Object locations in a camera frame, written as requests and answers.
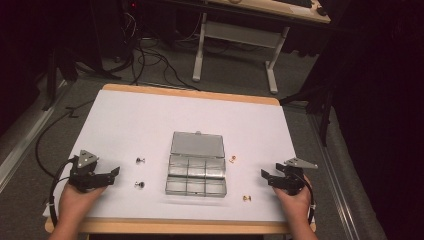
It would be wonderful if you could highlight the dark metal stand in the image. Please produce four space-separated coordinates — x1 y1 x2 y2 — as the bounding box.
41 46 123 112
279 83 338 148

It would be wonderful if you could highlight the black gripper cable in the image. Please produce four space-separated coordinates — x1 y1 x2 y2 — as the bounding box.
48 158 78 228
298 172 317 226

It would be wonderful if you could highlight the dark equipment with red light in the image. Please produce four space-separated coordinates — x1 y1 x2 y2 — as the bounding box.
89 0 138 66

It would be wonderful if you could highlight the person's right hand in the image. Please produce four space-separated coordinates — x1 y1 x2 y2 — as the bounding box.
272 174 314 222

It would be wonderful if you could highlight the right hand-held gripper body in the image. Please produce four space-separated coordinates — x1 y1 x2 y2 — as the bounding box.
267 157 319 197

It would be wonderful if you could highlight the black keyboard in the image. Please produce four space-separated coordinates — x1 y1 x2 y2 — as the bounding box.
272 0 314 9

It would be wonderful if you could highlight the wooden table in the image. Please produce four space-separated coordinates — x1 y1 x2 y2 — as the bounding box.
44 83 317 235

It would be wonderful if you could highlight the desk with white legs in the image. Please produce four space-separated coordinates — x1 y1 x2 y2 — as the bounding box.
149 0 332 95

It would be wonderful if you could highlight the metal floor rail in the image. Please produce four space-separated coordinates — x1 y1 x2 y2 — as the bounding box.
0 79 74 194
308 111 363 240

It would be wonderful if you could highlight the person's left hand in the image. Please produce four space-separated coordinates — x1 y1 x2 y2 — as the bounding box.
58 181 108 224

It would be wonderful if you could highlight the black floor cable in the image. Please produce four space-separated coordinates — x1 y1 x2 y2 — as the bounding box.
35 98 95 179

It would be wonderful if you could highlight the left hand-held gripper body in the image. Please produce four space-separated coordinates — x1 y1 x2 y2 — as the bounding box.
68 149 105 194

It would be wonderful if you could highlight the bundle of black cables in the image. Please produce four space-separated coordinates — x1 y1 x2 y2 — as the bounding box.
120 11 201 92

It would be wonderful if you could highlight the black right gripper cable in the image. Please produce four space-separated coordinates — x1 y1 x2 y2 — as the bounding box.
298 172 317 226

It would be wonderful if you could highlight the white paper sheet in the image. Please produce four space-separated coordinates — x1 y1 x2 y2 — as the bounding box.
42 89 313 223

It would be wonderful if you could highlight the clear plastic compartment box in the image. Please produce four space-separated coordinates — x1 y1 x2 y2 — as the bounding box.
164 130 228 198

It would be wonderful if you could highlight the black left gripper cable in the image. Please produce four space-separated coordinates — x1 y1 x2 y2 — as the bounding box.
48 158 78 228

